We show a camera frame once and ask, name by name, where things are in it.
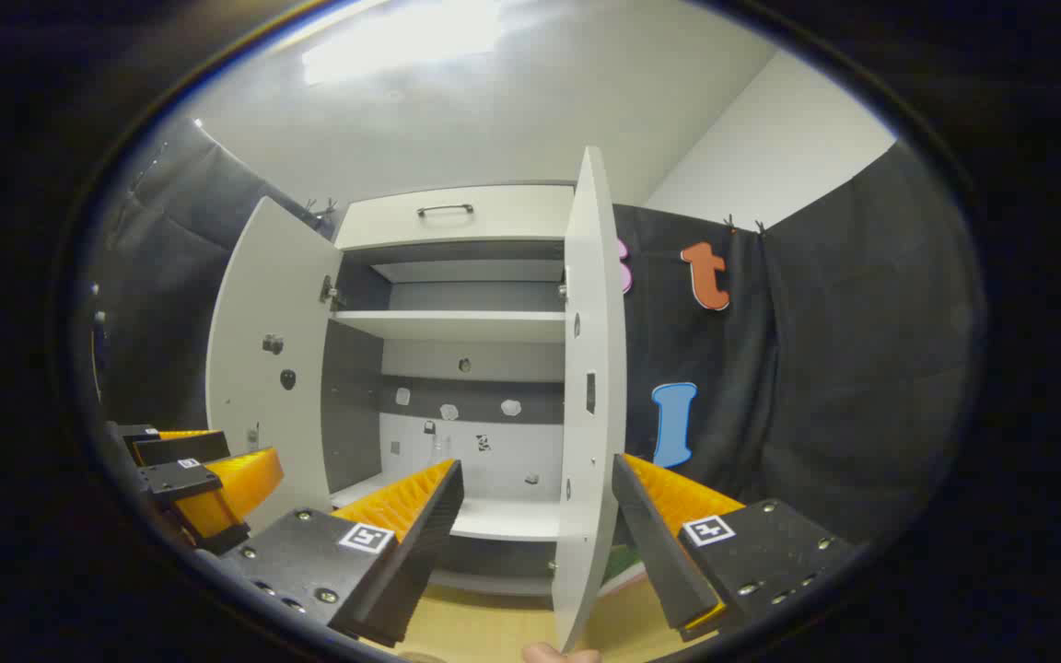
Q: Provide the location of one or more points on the black backdrop cloth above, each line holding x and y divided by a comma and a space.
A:
862, 368

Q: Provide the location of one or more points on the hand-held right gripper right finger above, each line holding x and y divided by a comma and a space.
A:
655, 543

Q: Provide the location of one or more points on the white cabinet drawer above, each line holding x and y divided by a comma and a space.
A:
512, 221

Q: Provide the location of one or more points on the white cabinet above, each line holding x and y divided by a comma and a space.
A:
457, 479

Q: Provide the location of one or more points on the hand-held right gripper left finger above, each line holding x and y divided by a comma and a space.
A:
420, 543

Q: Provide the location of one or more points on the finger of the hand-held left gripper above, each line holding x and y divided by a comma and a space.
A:
185, 448
176, 479

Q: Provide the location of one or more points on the watermelon slice shaped toy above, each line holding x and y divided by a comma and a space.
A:
624, 564

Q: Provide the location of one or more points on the white cabinet shelf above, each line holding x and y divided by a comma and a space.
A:
457, 325

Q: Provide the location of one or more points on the white cabinet door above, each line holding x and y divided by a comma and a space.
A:
590, 276
263, 295

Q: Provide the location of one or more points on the metal door hinge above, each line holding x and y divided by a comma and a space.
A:
332, 293

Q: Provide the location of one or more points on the clear plastic bottle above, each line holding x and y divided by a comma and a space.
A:
442, 451

